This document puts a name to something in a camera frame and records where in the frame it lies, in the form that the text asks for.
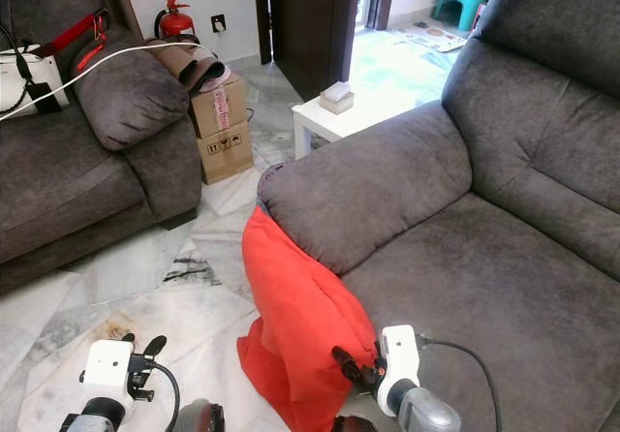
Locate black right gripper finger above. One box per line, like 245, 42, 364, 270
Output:
330, 346, 367, 386

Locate dark grey fabric sofa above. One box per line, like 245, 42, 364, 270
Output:
0, 0, 203, 294
257, 0, 620, 432

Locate dark right robot leg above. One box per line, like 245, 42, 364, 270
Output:
332, 415, 379, 432

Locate purple patterned basket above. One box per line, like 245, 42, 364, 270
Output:
257, 161, 287, 201

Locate cardboard box with arrow print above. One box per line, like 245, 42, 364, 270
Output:
197, 119, 255, 186

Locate cardboard box with red tape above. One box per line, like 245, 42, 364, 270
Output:
189, 74, 249, 140

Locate black power adapter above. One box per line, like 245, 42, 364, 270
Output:
27, 81, 62, 115

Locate white side table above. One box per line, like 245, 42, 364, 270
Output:
293, 83, 458, 160

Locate beige tissue box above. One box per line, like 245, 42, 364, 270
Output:
319, 81, 357, 116

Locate brown rolled cloth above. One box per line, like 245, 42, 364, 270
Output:
145, 39, 227, 94

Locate white handbag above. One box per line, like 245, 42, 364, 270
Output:
0, 48, 71, 119

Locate red fire extinguisher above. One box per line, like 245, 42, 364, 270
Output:
152, 0, 196, 42

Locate printed paper sheets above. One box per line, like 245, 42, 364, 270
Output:
392, 23, 468, 53

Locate dark brown wooden door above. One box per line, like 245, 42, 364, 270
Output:
252, 0, 366, 102

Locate green plastic stool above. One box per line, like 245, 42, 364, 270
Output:
433, 0, 495, 33

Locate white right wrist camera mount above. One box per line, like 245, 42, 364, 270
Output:
377, 324, 421, 417

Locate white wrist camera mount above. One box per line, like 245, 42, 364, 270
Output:
377, 324, 421, 417
84, 339, 136, 414

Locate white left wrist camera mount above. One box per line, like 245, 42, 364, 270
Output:
84, 339, 136, 414

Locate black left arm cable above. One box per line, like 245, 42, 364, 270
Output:
150, 359, 181, 423

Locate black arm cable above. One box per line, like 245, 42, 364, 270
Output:
418, 337, 503, 432
150, 359, 181, 423

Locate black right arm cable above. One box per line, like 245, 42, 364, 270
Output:
418, 337, 503, 432

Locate white cable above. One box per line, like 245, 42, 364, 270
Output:
0, 42, 185, 121

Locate red strap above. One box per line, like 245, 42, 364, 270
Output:
48, 10, 110, 73

